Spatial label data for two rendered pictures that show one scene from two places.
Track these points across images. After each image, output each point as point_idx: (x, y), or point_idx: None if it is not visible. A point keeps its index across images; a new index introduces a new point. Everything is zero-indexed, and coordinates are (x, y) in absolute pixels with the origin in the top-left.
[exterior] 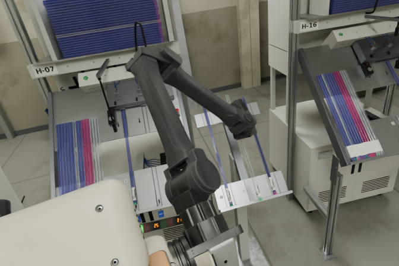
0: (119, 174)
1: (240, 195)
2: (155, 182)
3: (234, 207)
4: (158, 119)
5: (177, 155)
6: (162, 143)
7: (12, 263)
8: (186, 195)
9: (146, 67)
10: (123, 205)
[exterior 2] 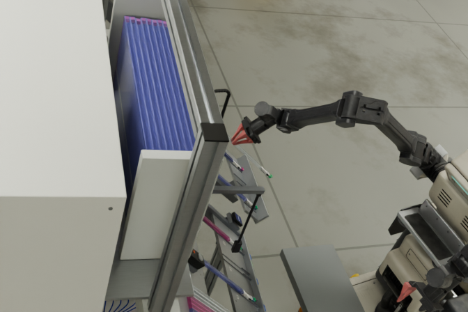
0: (233, 299)
1: (246, 195)
2: (234, 266)
3: (264, 203)
4: (404, 134)
5: (415, 141)
6: (409, 144)
7: None
8: (428, 150)
9: (389, 111)
10: None
